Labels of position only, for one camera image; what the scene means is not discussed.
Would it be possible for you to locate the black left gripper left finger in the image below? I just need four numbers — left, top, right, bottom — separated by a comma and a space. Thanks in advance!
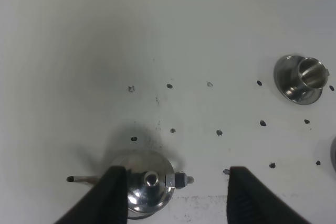
56, 166, 128, 224

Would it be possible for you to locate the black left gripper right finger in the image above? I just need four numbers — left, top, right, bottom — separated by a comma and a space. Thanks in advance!
226, 166, 308, 223

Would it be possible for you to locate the stainless steel teapot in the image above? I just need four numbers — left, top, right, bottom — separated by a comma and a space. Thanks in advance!
66, 150, 195, 214

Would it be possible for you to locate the near stainless steel saucer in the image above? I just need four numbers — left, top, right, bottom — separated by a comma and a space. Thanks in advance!
329, 137, 336, 171

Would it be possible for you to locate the stainless steel saucer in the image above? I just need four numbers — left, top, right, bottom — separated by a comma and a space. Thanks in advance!
329, 137, 336, 171
274, 55, 323, 105

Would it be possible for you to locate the far stainless steel saucer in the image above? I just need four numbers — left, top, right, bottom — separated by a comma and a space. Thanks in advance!
274, 55, 323, 105

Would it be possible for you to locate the far stainless steel teacup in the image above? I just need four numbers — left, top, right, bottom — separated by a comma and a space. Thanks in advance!
298, 58, 330, 89

